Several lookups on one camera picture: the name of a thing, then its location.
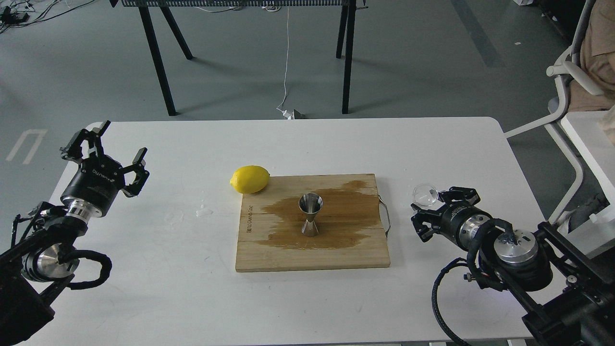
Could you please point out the white office chair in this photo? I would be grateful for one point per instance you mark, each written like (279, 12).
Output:
(565, 69)

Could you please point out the steel double jigger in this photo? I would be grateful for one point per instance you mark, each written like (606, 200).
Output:
(310, 205)

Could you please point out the person in beige shirt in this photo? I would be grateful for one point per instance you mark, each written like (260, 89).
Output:
(597, 60)

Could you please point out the black metal frame table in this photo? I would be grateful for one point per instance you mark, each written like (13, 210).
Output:
(203, 51)

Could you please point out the white side table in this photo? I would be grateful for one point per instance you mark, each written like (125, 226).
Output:
(594, 145)

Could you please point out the wooden cutting board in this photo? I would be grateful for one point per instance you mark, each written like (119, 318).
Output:
(351, 234)

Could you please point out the small clear glass cup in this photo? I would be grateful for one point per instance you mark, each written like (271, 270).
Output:
(425, 195)

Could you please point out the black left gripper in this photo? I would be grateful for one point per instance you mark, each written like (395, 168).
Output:
(93, 185)

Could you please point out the yellow lemon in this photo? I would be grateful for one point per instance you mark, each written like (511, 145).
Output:
(249, 179)

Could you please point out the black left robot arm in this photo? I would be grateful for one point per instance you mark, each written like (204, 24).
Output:
(42, 260)

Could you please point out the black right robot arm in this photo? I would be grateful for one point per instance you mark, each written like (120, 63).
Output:
(568, 299)

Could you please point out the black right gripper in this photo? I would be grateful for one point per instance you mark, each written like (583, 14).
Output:
(457, 219)

